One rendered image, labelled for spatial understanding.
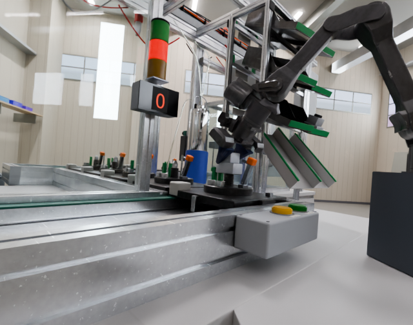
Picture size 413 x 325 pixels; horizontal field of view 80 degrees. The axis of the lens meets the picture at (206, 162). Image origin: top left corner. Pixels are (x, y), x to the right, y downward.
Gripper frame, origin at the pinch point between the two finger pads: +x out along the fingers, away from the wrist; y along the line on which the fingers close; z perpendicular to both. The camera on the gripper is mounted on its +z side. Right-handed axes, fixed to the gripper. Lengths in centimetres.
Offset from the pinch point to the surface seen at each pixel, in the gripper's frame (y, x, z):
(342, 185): -924, 175, 154
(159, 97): 19.1, -5.0, 14.8
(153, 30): 21.2, -17.5, 26.8
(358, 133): -962, 5, 250
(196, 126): -55, 29, 73
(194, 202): 13.2, 9.5, -8.7
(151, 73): 21.1, -8.9, 19.7
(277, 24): -21, -38, 29
